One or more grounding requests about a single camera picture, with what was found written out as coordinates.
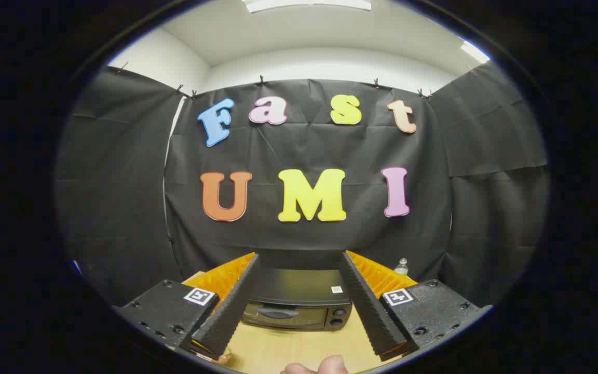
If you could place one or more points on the green label drink bottle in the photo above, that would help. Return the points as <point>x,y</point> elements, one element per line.
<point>402,268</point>

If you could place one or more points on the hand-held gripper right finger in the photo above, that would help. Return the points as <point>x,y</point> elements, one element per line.
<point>369,306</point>

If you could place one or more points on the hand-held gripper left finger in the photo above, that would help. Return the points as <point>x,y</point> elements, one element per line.
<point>229,306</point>

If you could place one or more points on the long ceiling light panel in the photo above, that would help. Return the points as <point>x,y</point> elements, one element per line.
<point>307,4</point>

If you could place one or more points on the small ceiling light panel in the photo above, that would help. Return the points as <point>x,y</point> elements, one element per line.
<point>474,52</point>

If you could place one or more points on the black toaster oven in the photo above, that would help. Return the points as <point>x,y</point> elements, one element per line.
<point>299,291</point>

